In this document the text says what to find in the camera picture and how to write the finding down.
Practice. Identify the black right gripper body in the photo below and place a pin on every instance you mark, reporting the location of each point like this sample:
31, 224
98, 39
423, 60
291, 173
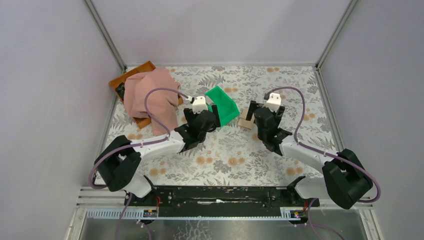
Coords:
268, 112

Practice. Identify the brown wooden tray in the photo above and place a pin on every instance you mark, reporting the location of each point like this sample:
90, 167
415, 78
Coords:
118, 86

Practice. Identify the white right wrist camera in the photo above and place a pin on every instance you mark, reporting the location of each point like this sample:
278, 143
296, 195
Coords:
273, 103

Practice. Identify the green plastic bin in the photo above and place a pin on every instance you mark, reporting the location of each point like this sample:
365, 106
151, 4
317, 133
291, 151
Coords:
226, 107

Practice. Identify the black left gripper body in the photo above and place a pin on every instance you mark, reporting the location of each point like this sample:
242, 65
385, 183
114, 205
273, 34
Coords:
213, 114

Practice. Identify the beige card holder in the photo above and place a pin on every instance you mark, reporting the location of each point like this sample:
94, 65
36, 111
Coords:
243, 122

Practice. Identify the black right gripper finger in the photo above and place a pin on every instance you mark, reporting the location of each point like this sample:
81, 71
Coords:
253, 106
279, 114

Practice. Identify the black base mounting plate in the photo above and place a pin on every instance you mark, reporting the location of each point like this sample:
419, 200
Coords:
214, 199

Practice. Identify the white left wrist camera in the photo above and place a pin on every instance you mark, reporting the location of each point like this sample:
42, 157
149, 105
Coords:
199, 104

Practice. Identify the pink cloth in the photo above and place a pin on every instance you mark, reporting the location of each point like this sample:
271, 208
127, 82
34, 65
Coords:
162, 104

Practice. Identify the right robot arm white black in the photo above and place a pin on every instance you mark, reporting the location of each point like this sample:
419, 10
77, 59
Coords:
343, 180

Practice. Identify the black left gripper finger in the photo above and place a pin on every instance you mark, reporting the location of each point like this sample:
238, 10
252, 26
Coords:
188, 114
215, 111

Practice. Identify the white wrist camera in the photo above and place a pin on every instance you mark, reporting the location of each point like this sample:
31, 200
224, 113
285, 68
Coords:
273, 103
199, 104

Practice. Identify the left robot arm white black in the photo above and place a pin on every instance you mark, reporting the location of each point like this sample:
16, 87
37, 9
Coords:
116, 167

